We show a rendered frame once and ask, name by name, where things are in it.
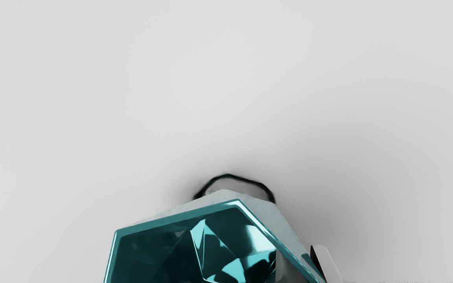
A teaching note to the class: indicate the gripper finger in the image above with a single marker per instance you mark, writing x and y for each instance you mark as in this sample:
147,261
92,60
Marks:
326,264

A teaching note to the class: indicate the teal faceted mug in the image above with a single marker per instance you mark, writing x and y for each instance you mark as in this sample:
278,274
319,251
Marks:
179,251

